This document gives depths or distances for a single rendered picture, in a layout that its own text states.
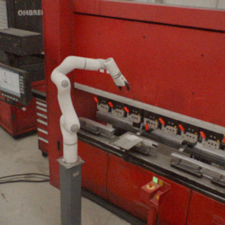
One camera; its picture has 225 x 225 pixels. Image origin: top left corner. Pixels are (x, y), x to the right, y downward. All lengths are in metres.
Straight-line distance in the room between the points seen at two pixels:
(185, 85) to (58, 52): 1.36
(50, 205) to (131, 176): 1.12
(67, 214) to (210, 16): 2.07
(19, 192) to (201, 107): 2.49
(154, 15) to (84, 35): 0.86
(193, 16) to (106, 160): 1.73
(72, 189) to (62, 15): 1.70
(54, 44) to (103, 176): 1.53
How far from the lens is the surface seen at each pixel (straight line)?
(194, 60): 2.63
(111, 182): 3.47
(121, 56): 2.99
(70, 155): 2.64
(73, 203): 2.91
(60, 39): 3.24
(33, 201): 3.93
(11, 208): 3.88
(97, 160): 3.47
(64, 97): 2.41
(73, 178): 2.74
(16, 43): 3.21
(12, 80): 3.37
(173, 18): 2.66
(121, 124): 3.57
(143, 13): 2.80
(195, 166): 2.95
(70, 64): 2.36
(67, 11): 3.28
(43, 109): 4.28
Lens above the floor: 2.45
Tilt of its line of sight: 23 degrees down
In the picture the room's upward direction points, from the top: 3 degrees clockwise
